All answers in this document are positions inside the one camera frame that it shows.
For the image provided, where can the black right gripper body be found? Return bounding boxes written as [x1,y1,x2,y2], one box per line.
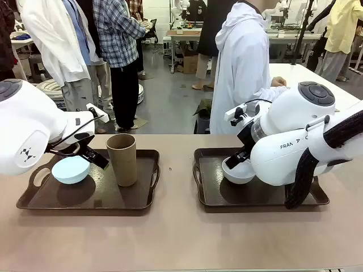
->
[237,124,258,156]

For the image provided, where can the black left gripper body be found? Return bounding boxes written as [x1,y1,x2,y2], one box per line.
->
[47,131,96,157]

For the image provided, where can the white bowl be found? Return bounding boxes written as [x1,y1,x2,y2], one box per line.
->
[222,155,256,185]

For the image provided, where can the tall brown cup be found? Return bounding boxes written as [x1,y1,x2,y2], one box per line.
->
[105,134,137,187]

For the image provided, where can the light blue bowl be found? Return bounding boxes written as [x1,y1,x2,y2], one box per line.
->
[51,156,91,185]

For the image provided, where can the person's right forearm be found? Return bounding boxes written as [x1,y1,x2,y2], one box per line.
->
[249,84,292,104]

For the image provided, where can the dark brown plastic tray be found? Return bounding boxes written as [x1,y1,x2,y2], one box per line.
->
[192,147,331,207]
[16,149,161,210]

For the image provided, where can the person's right hand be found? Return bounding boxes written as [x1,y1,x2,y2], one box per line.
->
[270,75,288,87]

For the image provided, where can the potted green plant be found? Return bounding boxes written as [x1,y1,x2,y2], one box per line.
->
[193,98,213,134]

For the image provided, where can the person in beige trousers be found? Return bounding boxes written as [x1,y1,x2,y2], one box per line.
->
[85,0,116,121]

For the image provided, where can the white ribbed round tub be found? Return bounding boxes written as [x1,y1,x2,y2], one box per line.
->
[36,78,146,112]

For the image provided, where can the person in white hoodie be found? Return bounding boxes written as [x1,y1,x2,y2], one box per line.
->
[209,0,292,135]

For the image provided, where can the grey plastic stool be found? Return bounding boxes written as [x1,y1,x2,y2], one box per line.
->
[27,54,47,83]

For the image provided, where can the large white table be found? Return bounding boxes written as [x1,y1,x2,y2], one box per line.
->
[268,63,361,114]

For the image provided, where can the cardboard box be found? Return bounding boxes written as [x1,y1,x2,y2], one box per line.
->
[183,54,199,75]

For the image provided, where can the person in white shirt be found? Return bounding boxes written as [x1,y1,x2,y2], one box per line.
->
[21,0,100,134]

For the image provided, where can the person in plaid shirt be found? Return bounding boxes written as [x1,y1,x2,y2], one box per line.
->
[92,0,148,131]

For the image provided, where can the white side table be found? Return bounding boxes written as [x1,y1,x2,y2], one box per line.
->
[10,35,37,82]

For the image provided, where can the long grey workbench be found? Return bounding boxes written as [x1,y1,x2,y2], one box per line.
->
[266,28,324,62]

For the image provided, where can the person in black jacket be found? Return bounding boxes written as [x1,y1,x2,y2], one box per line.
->
[195,0,238,89]

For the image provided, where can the black tripod stand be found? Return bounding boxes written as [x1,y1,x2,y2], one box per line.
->
[292,0,317,66]

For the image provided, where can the person in dark red clothes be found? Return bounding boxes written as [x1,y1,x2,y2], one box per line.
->
[0,0,18,82]

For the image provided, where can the cluttered background workbench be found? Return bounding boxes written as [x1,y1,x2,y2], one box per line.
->
[166,27,205,73]

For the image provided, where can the black office chair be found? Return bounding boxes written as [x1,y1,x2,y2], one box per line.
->
[143,18,159,45]

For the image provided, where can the person in yellow shirt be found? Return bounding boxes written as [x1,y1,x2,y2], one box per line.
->
[306,0,363,83]

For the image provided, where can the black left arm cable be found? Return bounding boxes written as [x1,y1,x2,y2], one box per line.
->
[47,114,105,152]

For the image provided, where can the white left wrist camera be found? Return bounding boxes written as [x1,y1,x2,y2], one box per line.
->
[86,103,110,124]

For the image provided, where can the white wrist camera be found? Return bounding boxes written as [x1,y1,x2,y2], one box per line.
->
[86,103,110,124]
[225,103,247,127]

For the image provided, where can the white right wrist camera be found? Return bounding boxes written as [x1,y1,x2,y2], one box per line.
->
[225,103,247,127]

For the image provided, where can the black braided cable sleeve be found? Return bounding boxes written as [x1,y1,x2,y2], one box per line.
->
[284,109,363,210]

